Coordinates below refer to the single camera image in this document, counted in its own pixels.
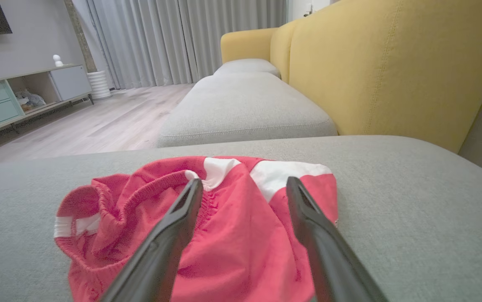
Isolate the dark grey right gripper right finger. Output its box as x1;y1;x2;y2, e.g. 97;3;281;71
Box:
286;177;388;302

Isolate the large grey sofa seat cushion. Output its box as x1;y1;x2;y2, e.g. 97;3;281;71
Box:
157;72;338;148

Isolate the grey pleated curtain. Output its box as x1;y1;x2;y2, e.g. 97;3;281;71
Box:
85;0;288;90

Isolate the small grey sofa seat cushion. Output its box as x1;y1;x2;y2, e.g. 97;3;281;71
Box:
214;58;281;79

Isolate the wooden pillar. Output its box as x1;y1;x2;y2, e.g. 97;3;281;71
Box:
64;0;98;73

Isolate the long cabinet with teal drawers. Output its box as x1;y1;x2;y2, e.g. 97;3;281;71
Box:
0;64;95;141

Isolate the red and white garment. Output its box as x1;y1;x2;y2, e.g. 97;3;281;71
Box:
53;156;339;302

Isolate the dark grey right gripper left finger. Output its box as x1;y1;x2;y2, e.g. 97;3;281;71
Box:
100;178;204;302

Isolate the clutter in cabinet shelf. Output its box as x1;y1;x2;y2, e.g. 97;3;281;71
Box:
14;89;47;113

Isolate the white ribbed vase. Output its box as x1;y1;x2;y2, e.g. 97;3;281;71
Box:
86;70;112;100

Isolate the yellow sofa backrest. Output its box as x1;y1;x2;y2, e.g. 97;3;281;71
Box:
220;0;482;154

